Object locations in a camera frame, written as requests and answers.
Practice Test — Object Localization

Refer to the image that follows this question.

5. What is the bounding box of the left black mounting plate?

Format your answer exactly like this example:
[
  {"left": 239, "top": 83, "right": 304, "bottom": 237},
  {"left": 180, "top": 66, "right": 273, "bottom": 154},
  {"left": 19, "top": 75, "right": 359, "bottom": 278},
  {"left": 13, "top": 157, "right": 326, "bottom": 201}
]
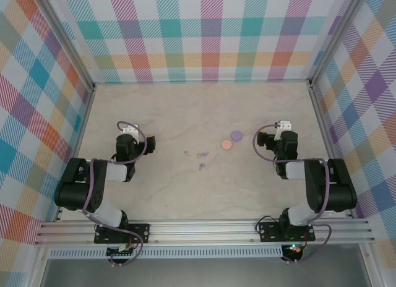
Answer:
[{"left": 93, "top": 223, "right": 152, "bottom": 245}]

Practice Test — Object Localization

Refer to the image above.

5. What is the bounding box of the black mounting plate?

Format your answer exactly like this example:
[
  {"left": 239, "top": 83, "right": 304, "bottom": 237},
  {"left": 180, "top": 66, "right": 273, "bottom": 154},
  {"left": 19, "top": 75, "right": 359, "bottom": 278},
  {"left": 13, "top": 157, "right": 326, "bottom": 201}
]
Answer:
[
  {"left": 258, "top": 221, "right": 316, "bottom": 243},
  {"left": 93, "top": 223, "right": 152, "bottom": 245}
]

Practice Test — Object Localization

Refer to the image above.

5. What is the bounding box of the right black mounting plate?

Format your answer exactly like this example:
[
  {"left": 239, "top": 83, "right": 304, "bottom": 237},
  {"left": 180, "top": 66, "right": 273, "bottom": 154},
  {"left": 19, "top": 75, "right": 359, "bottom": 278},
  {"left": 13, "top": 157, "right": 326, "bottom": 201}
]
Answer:
[{"left": 258, "top": 221, "right": 316, "bottom": 243}]

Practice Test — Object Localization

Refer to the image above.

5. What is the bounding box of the aluminium side rail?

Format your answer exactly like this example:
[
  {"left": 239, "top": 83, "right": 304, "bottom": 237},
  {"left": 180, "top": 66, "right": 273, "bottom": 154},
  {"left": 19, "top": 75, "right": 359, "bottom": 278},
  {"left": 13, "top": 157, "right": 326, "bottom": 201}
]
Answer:
[
  {"left": 308, "top": 79, "right": 355, "bottom": 220},
  {"left": 53, "top": 84, "right": 97, "bottom": 223}
]

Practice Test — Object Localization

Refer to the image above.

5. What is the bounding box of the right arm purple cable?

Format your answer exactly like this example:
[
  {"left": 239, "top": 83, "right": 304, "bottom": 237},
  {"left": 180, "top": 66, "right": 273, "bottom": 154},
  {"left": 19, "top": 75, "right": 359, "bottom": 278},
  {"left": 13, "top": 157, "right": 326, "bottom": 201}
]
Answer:
[{"left": 253, "top": 122, "right": 334, "bottom": 266}]

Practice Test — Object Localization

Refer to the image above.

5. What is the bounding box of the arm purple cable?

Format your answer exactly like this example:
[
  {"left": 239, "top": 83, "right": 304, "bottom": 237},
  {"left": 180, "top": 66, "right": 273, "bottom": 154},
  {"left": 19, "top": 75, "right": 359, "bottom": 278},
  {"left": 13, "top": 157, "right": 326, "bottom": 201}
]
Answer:
[
  {"left": 253, "top": 122, "right": 334, "bottom": 266},
  {"left": 81, "top": 121, "right": 149, "bottom": 268}
]

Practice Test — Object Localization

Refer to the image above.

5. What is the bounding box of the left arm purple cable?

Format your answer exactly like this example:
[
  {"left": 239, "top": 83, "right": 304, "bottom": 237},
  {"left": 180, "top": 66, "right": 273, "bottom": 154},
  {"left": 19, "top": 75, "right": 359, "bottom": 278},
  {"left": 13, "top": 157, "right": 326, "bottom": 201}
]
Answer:
[{"left": 81, "top": 121, "right": 149, "bottom": 268}]

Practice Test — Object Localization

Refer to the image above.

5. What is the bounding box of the aluminium corner post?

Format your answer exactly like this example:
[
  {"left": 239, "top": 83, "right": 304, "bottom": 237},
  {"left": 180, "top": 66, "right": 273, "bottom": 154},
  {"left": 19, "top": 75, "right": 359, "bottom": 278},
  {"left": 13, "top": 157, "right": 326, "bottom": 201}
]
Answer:
[
  {"left": 36, "top": 0, "right": 96, "bottom": 93},
  {"left": 308, "top": 0, "right": 369, "bottom": 88}
]

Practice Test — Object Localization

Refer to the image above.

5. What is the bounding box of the slotted grey cable duct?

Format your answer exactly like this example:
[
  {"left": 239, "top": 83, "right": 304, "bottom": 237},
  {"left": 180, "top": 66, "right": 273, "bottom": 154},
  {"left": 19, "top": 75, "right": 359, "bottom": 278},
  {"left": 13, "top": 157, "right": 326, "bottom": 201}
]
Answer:
[{"left": 49, "top": 248, "right": 284, "bottom": 260}]

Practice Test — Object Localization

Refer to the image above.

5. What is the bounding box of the aluminium frame leg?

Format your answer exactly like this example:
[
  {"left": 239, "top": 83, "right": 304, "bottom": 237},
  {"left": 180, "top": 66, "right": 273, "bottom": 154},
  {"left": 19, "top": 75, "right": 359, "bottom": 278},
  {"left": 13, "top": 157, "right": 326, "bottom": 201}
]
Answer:
[
  {"left": 29, "top": 245, "right": 52, "bottom": 287},
  {"left": 360, "top": 243, "right": 381, "bottom": 287}
]

